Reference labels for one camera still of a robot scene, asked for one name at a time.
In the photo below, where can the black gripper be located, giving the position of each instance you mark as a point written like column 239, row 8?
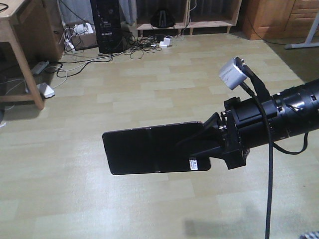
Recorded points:
column 247, row 126

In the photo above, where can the black smartphone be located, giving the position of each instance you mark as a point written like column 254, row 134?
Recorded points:
column 154, row 149

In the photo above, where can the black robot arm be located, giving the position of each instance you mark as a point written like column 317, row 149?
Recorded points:
column 297, row 113

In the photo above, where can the wooden desk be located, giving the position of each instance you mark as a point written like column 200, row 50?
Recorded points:
column 33, row 30

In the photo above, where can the white charger blocks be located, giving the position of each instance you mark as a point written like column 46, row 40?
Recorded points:
column 166, row 43

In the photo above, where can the low wooden shelf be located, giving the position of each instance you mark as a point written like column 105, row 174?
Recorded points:
column 189, row 14

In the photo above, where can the black round device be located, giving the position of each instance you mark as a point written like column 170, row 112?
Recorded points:
column 162, row 18

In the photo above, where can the wooden cabinet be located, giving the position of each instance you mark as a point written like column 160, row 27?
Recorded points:
column 270, row 19

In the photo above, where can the black computer tower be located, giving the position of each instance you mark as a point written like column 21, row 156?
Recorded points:
column 106, row 17

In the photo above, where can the white power strip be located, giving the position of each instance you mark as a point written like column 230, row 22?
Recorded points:
column 46, row 90

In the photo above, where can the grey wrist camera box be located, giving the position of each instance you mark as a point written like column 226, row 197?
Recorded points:
column 231, row 74

